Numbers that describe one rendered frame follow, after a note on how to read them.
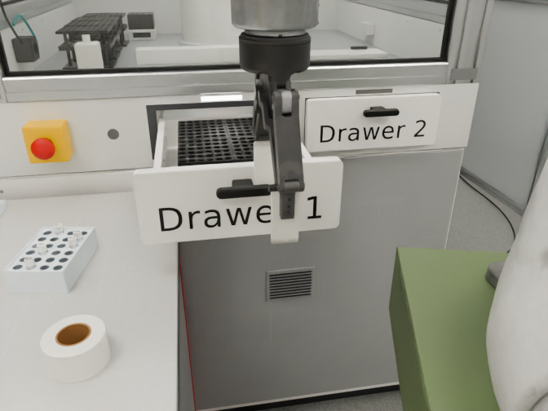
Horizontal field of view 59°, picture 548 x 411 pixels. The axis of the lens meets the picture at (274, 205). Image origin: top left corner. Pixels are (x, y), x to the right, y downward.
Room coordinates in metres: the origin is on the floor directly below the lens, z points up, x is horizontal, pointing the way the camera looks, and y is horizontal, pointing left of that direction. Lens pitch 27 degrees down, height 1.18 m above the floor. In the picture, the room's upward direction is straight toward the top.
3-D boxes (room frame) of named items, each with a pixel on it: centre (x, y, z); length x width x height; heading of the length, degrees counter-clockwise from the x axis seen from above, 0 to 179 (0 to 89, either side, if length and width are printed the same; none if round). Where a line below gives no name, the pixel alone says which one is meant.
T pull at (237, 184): (0.59, 0.04, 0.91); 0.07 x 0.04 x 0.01; 100
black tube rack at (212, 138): (0.81, 0.08, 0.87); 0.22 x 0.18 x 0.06; 10
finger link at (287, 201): (0.44, -0.02, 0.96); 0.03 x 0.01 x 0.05; 10
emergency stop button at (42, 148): (0.82, 0.42, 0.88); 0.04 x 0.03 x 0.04; 100
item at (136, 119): (1.41, 0.15, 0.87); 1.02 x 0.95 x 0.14; 100
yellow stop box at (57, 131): (0.86, 0.42, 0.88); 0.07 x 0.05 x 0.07; 100
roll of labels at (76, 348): (0.42, 0.23, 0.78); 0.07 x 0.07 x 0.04
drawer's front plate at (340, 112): (0.98, -0.21, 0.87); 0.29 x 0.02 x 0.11; 100
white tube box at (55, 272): (0.61, 0.33, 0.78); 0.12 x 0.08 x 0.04; 179
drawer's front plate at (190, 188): (0.62, 0.05, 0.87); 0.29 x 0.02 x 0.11; 100
